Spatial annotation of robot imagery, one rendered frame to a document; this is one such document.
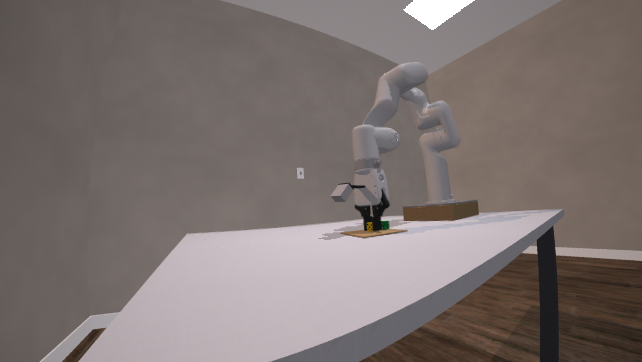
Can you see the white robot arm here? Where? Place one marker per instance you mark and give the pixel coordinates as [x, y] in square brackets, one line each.
[370, 140]

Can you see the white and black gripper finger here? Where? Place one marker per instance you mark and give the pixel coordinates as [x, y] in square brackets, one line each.
[365, 213]
[377, 213]

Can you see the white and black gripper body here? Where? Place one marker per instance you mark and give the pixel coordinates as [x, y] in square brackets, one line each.
[374, 180]

